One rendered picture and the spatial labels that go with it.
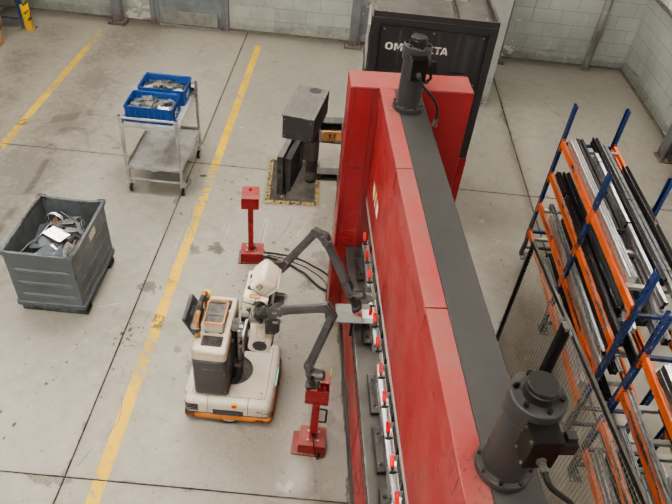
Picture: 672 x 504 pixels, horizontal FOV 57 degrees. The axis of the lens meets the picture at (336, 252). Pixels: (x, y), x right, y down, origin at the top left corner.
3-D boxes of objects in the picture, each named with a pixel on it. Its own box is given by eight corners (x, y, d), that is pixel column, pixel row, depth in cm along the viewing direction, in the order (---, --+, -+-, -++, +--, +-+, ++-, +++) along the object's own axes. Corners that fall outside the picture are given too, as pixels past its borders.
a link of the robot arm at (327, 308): (335, 298, 392) (330, 303, 382) (339, 318, 394) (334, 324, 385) (271, 302, 407) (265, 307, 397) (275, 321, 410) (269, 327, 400)
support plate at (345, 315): (335, 304, 444) (335, 303, 443) (371, 305, 446) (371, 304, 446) (336, 323, 431) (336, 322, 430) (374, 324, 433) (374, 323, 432)
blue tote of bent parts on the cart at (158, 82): (148, 86, 693) (146, 71, 681) (192, 91, 693) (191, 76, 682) (138, 102, 666) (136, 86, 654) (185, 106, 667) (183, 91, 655)
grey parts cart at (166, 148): (149, 148, 749) (139, 75, 686) (203, 154, 750) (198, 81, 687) (126, 192, 682) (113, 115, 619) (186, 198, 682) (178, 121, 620)
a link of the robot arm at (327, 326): (331, 310, 395) (326, 315, 385) (339, 314, 394) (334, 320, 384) (306, 362, 410) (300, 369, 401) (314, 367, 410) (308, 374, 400)
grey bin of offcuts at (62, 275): (55, 252, 602) (38, 192, 555) (117, 258, 603) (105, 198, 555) (19, 312, 542) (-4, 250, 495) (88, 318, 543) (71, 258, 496)
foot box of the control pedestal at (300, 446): (293, 430, 477) (294, 421, 469) (326, 434, 477) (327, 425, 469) (290, 454, 462) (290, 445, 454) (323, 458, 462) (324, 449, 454)
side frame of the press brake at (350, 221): (325, 298, 585) (348, 69, 433) (414, 301, 592) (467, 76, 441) (326, 318, 566) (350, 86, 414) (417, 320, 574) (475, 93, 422)
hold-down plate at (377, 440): (372, 429, 383) (372, 426, 381) (380, 429, 383) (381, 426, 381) (376, 474, 361) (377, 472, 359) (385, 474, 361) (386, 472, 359)
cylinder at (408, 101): (390, 99, 405) (401, 28, 374) (428, 101, 408) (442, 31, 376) (396, 125, 380) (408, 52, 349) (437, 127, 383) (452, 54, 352)
